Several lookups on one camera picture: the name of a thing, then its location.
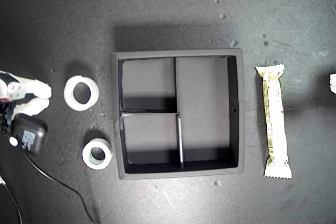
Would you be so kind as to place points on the wide white tape roll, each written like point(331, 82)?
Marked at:
point(68, 95)

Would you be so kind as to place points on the snack bar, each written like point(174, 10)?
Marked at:
point(275, 119)

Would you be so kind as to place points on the white tape roll green core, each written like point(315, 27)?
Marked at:
point(88, 159)

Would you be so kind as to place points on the black tray with wells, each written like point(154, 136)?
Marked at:
point(210, 90)

